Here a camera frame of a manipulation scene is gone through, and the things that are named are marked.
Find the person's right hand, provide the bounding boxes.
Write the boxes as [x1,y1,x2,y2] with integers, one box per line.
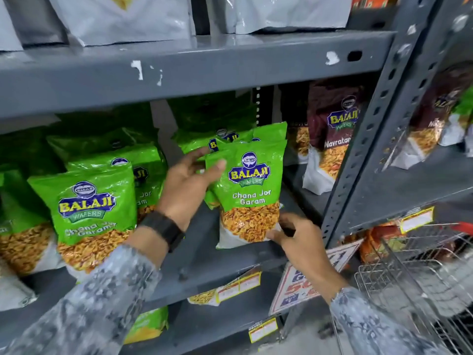
[266,212,350,303]

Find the person's left hand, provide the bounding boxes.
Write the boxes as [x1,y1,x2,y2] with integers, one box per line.
[155,147,227,232]

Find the person's right forearm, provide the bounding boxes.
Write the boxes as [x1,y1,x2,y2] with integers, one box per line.
[328,286,453,355]

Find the person's left forearm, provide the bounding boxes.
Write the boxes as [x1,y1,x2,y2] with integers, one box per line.
[0,226,185,355]

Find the white offer sign card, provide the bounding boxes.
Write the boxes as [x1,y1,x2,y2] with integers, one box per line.
[269,239,365,316]

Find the yellow price label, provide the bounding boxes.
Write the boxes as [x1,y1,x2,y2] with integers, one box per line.
[248,317,279,344]
[399,206,435,234]
[216,271,262,303]

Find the black wrist watch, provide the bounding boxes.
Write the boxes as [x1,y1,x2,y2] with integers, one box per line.
[140,211,185,253]

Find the maroon snack packet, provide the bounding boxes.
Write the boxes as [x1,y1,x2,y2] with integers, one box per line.
[280,83,312,166]
[384,66,473,170]
[302,80,367,195]

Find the orange snack packet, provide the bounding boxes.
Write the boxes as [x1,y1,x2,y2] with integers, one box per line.
[343,222,408,264]

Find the white yellow snack packet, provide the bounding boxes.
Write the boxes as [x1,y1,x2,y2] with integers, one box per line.
[187,289,219,306]

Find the grey metal shelf rack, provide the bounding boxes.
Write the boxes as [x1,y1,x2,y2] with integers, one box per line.
[0,0,444,355]
[323,0,473,248]

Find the row of green packets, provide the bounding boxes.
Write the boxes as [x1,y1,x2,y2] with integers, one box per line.
[0,91,288,281]

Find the green yellow snack packet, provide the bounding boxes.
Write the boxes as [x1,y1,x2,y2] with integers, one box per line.
[123,306,170,345]

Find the white plastic bag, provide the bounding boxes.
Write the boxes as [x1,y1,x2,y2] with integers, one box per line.
[47,0,193,47]
[0,0,23,53]
[206,0,353,35]

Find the green white snack packet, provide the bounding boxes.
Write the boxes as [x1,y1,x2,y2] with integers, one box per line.
[439,88,473,158]

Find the orange box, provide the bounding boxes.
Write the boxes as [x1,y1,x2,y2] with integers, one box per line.
[351,0,400,10]

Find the metal wire shopping basket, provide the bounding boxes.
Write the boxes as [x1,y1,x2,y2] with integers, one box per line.
[330,222,473,355]

